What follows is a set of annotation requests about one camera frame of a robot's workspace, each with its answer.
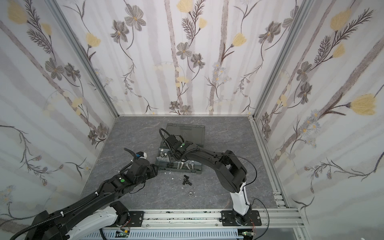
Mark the black corrugated cable conduit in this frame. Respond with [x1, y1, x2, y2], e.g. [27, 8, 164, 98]
[10, 191, 100, 240]

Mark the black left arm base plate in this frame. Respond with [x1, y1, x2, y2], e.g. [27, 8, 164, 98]
[115, 211, 145, 228]

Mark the grey plastic organizer box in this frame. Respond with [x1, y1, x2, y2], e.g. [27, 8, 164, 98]
[156, 123, 205, 174]

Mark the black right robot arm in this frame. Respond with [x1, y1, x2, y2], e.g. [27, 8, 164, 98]
[163, 135, 252, 217]

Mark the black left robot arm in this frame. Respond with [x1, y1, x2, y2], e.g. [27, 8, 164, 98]
[12, 158, 159, 240]

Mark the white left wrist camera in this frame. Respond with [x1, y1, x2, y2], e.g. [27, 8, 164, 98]
[136, 152, 147, 159]

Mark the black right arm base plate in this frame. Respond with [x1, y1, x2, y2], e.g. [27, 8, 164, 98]
[220, 210, 262, 227]

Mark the white slotted cable duct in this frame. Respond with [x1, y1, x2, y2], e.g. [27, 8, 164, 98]
[83, 229, 244, 240]

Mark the aluminium front rail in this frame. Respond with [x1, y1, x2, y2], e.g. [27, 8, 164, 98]
[98, 208, 310, 233]

